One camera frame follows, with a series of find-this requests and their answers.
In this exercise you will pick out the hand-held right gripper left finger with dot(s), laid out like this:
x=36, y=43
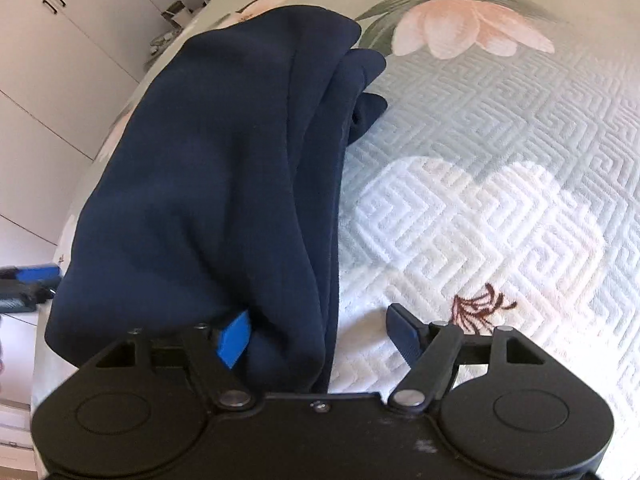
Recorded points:
x=235, y=342

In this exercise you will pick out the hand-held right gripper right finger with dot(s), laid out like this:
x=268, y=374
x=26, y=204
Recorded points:
x=405, y=332

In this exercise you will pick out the floral quilted bedspread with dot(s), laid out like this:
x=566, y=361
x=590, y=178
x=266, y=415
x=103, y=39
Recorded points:
x=475, y=160

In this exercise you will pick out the white wardrobe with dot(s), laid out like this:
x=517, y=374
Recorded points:
x=65, y=85

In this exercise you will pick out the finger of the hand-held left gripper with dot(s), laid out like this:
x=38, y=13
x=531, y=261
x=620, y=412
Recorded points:
x=22, y=296
x=35, y=272

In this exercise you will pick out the navy striped hoodie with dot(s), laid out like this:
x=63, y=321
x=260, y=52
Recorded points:
x=210, y=185

